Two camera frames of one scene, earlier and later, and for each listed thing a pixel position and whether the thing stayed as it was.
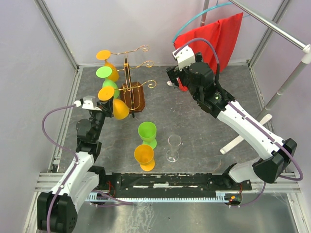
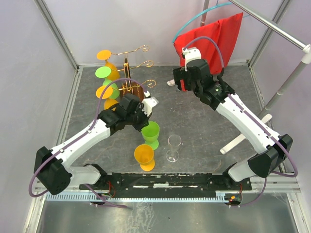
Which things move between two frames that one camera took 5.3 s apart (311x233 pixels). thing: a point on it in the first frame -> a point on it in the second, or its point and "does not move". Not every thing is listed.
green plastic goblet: (105, 72) does not move
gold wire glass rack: (133, 98) does not move
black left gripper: (107, 107) -> (146, 119)
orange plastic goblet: (120, 110) does not move
